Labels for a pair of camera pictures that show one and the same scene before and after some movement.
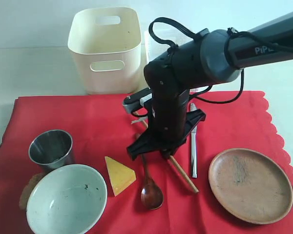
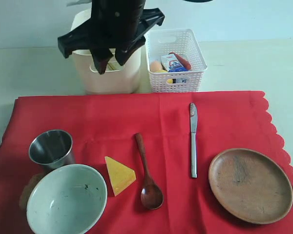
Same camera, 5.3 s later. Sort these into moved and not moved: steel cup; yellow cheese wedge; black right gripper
Moved: black right gripper
Not moved: steel cup; yellow cheese wedge
